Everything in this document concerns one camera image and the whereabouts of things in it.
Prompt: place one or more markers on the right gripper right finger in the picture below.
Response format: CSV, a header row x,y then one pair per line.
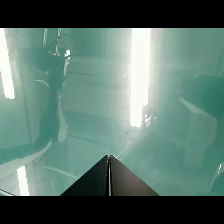
x,y
128,182

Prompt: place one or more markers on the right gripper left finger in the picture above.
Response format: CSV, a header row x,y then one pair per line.
x,y
92,181

